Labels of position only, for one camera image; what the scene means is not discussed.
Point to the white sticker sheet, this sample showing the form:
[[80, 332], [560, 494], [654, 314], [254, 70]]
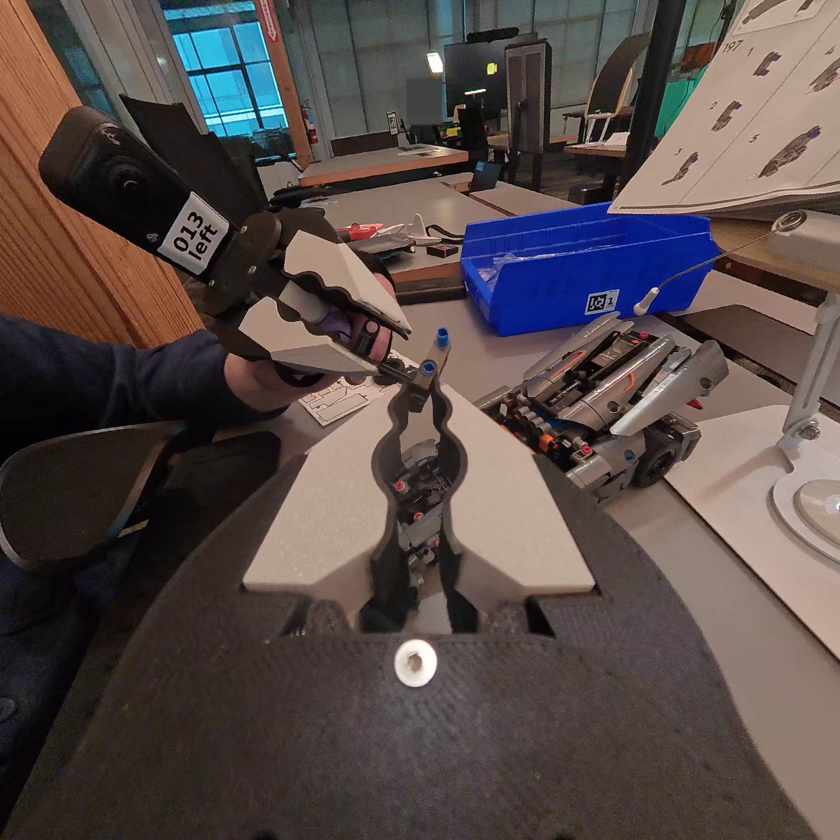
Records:
[[334, 407]]

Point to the person's leg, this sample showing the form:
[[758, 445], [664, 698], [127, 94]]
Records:
[[39, 656]]

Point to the open instruction booklet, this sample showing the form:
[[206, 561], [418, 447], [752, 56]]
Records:
[[754, 131]]

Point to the wooden background desk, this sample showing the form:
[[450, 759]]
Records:
[[380, 161]]

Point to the grey lego car model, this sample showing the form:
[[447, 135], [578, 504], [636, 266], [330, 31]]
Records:
[[610, 394]]

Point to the curved plywood chair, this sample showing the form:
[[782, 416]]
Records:
[[607, 92]]

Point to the white metal book stand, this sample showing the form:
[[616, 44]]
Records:
[[722, 512]]

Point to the black monitor screen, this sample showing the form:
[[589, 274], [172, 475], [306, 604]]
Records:
[[469, 72]]

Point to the crumpled clear plastic bags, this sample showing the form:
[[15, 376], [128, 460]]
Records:
[[505, 262]]

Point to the person's left forearm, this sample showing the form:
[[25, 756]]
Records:
[[98, 380]]

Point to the black chair armrest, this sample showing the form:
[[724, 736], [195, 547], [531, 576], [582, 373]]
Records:
[[65, 492]]

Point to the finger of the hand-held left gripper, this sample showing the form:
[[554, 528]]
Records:
[[295, 341], [341, 269]]

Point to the red fire extinguisher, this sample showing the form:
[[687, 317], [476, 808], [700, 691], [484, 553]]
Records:
[[312, 131]]

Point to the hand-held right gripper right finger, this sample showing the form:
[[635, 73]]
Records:
[[518, 525]]

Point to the black lego assembly blue pins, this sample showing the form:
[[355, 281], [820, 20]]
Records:
[[420, 380]]

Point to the black metal pole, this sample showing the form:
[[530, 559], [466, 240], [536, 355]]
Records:
[[653, 79]]

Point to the blue plastic bin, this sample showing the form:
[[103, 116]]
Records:
[[538, 282]]

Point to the person's left hand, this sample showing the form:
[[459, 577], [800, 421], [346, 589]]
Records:
[[259, 387]]

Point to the large window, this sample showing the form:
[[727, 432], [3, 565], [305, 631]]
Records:
[[223, 79]]

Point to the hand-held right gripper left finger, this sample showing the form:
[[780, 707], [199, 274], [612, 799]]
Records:
[[315, 525]]

